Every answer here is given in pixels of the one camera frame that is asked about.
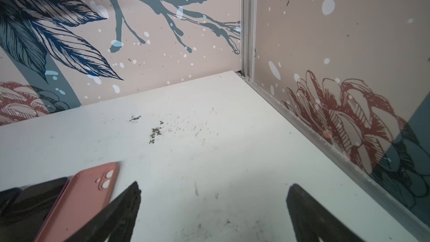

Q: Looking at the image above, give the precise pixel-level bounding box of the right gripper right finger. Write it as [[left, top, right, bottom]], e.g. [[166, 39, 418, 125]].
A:
[[286, 184, 363, 242]]

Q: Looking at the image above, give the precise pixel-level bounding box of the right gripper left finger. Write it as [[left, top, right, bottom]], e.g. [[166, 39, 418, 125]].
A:
[[67, 182, 141, 242]]

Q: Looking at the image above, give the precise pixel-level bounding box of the pink phone case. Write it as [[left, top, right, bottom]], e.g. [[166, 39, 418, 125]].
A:
[[36, 162, 119, 242]]

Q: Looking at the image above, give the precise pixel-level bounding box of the black bare phone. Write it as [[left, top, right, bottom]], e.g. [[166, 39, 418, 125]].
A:
[[1, 177, 68, 242]]

